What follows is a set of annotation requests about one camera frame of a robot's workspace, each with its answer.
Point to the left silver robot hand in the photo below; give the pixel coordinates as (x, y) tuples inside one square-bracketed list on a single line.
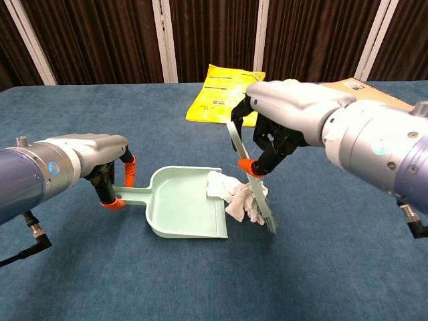
[(97, 145)]

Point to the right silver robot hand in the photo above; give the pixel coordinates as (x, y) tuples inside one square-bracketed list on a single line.
[(294, 103)]

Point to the mint green dustpan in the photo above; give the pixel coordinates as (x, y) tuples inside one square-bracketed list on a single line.
[(184, 204)]

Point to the mint green hand brush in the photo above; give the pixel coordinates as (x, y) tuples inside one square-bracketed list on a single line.
[(262, 204)]

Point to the dark brown curtain panel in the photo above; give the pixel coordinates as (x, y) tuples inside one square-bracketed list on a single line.
[(317, 36), (100, 40), (214, 33), (10, 50), (408, 43)]

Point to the brown spiral notebook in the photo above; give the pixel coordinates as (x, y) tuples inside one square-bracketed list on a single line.
[(368, 88)]

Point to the yellow snack bag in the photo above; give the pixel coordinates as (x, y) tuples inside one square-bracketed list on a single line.
[(214, 97)]

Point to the blue felt table mat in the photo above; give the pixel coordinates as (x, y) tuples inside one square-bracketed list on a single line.
[(133, 284)]

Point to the white partition post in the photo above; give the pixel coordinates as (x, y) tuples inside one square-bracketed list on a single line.
[(372, 40), (164, 40), (261, 33), (30, 43)]

